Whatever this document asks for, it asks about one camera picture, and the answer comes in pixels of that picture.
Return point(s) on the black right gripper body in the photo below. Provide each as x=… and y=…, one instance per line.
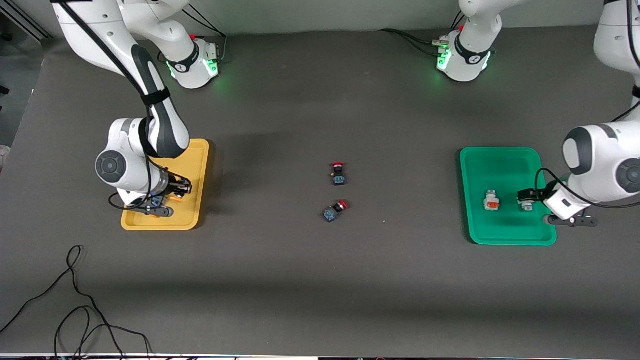
x=172, y=187

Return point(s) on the white orange switch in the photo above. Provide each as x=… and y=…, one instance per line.
x=526, y=206

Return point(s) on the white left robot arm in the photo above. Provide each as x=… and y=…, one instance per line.
x=605, y=160

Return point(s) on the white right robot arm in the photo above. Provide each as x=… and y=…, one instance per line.
x=165, y=125

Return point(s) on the yellow plastic tray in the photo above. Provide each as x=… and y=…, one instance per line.
x=195, y=215

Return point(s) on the green plastic tray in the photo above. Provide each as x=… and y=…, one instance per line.
x=500, y=170

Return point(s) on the dark grey table mat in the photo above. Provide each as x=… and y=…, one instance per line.
x=320, y=280

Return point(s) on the red push button switch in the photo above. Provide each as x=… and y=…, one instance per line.
x=330, y=215
x=338, y=177

